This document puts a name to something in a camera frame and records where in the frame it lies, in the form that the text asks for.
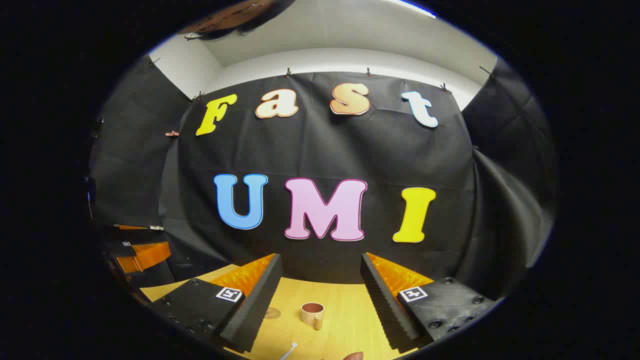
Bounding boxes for row of black cloth clips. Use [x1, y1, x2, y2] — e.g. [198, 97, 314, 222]
[148, 56, 497, 101]

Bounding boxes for beige cup with brown inside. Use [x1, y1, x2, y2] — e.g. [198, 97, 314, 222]
[300, 302, 326, 331]

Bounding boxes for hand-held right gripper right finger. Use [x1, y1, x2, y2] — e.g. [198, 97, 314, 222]
[360, 251, 501, 353]

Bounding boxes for ceiling light strip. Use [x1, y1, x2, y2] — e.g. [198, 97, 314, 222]
[385, 0, 437, 20]

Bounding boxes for black backdrop cloth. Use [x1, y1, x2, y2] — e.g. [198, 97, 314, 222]
[89, 54, 558, 301]

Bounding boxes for brown round ceiling fixture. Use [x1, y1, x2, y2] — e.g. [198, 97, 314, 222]
[180, 0, 297, 42]

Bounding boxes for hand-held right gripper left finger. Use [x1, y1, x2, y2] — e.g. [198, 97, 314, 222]
[147, 252, 284, 355]

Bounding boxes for wooden desktop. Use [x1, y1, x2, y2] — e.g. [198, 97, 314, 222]
[140, 264, 418, 360]

